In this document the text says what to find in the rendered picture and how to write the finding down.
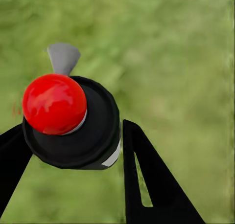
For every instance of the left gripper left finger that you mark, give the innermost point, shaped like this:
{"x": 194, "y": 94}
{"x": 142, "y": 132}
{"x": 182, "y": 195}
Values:
{"x": 15, "y": 155}

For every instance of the insectifuge atomizer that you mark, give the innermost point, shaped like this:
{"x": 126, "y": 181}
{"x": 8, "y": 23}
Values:
{"x": 71, "y": 122}

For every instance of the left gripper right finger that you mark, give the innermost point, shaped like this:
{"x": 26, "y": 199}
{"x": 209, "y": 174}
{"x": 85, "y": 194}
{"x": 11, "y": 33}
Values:
{"x": 170, "y": 203}

